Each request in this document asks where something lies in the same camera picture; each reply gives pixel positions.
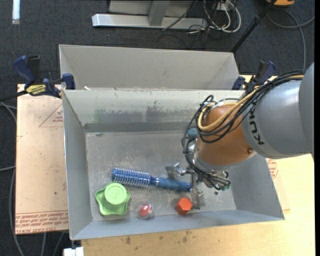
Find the grey metal bin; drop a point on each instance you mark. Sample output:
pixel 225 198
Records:
pixel 140 150

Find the clear ball with red core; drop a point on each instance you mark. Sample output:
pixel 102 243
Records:
pixel 144 210

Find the red hexagonal block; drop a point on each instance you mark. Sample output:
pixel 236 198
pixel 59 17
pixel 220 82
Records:
pixel 183 206

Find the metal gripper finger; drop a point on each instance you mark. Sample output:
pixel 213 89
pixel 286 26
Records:
pixel 173 171
pixel 198 198

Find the teal round object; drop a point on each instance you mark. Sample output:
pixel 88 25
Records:
pixel 192 133

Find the blue hairbrush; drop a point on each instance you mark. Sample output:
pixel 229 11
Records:
pixel 140 178

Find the brown cardboard board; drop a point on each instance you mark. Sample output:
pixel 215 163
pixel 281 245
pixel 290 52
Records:
pixel 40 160

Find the green cup with star base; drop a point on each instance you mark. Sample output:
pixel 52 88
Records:
pixel 113 198

